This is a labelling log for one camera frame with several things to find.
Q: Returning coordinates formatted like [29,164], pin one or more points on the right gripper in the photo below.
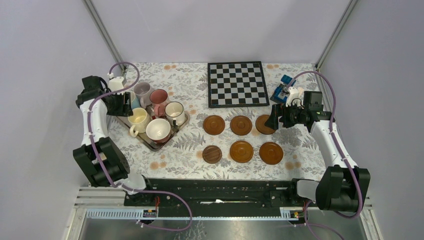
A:
[272,122]

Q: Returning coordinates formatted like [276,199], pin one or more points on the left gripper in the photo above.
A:
[120,111]

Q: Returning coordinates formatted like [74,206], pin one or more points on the brown wooden coaster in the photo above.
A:
[214,125]
[260,125]
[241,125]
[241,151]
[271,153]

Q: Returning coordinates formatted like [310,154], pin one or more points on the cream yellow mug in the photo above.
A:
[138,121]

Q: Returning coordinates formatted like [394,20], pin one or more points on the dark walnut coaster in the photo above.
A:
[212,154]

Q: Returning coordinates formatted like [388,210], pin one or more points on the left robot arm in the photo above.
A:
[99,158]

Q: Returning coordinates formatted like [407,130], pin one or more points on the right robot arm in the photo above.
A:
[344,185]

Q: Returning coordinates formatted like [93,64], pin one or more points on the white red bowl cup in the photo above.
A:
[158,130]

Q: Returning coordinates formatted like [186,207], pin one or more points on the light blue mug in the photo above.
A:
[134,101]

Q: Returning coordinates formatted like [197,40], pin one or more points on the lavender ceramic mug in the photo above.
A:
[143,91]

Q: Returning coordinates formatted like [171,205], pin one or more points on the grey lego baseplate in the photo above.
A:
[279,95]

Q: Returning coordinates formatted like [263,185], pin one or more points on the pink enamel mug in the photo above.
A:
[159,99]

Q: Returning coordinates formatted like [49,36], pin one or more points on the blue lego brick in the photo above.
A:
[287,81]

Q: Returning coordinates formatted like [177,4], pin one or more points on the white black-rimmed enamel mug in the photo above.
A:
[175,114]

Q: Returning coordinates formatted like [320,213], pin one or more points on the black white chessboard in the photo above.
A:
[236,84]

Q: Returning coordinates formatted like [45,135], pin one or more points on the floral tablecloth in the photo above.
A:
[182,158]

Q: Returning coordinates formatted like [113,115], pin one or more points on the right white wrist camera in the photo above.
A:
[293,97]

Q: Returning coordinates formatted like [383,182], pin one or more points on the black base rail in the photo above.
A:
[218,198]

